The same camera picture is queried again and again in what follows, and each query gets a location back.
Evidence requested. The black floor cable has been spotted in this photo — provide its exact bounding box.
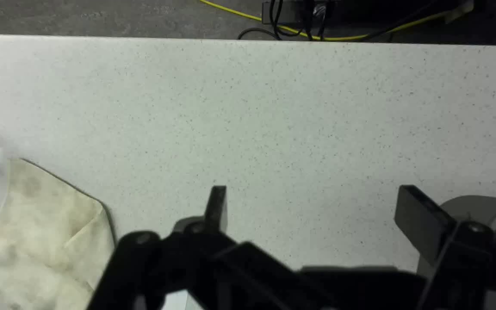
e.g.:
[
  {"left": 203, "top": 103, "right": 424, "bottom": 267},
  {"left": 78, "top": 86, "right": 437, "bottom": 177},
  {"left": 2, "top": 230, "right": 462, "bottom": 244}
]
[{"left": 236, "top": 0, "right": 332, "bottom": 41}]

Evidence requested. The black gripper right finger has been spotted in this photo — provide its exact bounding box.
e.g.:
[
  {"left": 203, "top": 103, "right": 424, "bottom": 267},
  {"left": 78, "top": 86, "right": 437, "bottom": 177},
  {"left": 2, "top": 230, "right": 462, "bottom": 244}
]
[{"left": 394, "top": 184, "right": 496, "bottom": 310}]

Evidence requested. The yellow cable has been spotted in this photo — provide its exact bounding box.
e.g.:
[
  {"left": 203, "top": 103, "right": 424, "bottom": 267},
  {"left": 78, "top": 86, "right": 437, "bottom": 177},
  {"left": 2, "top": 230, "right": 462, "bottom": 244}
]
[{"left": 196, "top": 0, "right": 468, "bottom": 43}]

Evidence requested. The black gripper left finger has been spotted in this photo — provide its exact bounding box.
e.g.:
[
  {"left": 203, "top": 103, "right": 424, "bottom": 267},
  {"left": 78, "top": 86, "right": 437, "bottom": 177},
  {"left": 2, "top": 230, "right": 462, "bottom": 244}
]
[{"left": 86, "top": 184, "right": 238, "bottom": 310}]

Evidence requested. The yellowish white crumpled cloth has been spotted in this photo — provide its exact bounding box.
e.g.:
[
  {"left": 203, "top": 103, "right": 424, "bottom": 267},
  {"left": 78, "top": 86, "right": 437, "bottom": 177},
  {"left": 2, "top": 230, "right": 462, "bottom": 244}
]
[{"left": 0, "top": 156, "right": 117, "bottom": 310}]

